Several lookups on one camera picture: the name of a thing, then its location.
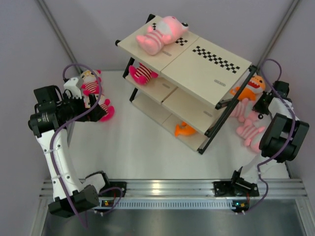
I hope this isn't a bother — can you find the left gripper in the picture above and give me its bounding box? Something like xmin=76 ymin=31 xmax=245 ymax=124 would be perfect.
xmin=57 ymin=93 xmax=106 ymax=122

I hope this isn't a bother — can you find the magenta owl plush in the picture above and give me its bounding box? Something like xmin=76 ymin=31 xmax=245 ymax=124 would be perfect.
xmin=84 ymin=94 xmax=115 ymax=122
xmin=80 ymin=70 xmax=100 ymax=96

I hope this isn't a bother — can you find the pink striped plush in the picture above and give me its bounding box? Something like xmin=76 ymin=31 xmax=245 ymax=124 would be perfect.
xmin=136 ymin=16 xmax=189 ymax=56
xmin=236 ymin=119 xmax=266 ymax=153
xmin=229 ymin=98 xmax=264 ymax=122

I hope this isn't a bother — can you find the orange shark plush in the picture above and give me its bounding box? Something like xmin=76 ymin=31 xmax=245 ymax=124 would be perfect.
xmin=238 ymin=75 xmax=266 ymax=101

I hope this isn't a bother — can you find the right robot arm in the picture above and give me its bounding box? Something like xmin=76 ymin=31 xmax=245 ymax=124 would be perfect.
xmin=229 ymin=81 xmax=310 ymax=196

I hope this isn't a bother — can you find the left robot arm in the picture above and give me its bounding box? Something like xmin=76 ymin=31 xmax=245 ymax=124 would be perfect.
xmin=28 ymin=86 xmax=111 ymax=218

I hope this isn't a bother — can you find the striped magenta plush on shelf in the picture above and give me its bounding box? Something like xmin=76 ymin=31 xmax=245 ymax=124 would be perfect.
xmin=128 ymin=63 xmax=158 ymax=85

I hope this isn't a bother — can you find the beige three-tier shelf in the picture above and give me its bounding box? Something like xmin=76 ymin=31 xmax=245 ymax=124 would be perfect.
xmin=115 ymin=15 xmax=256 ymax=154

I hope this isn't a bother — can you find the orange fish plush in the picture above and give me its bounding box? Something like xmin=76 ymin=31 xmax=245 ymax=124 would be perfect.
xmin=174 ymin=121 xmax=196 ymax=137

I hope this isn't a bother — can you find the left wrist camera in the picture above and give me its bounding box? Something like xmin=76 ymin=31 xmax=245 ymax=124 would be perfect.
xmin=63 ymin=77 xmax=84 ymax=99

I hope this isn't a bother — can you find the aluminium rail base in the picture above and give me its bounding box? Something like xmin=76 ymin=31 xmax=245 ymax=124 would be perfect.
xmin=39 ymin=178 xmax=308 ymax=197

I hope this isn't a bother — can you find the white slotted cable duct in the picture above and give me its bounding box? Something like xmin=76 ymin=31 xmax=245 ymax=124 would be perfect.
xmin=94 ymin=198 xmax=244 ymax=210

